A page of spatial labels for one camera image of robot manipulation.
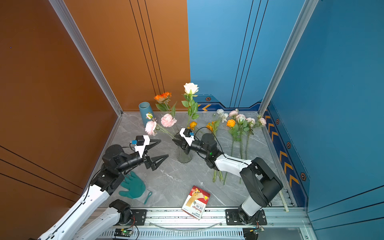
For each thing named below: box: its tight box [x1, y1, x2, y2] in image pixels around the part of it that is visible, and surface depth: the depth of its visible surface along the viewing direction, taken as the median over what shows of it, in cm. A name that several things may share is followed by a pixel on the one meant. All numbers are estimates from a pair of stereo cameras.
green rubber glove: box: [118, 171, 146, 199], surface depth 83 cm
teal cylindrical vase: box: [138, 101, 154, 128], surface depth 99 cm
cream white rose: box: [181, 82, 199, 128], surface depth 77 cm
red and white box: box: [181, 185, 211, 220], surface depth 76 cm
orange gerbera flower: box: [154, 91, 172, 105], surface depth 75 cm
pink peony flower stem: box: [145, 113, 177, 139], surface depth 75 cm
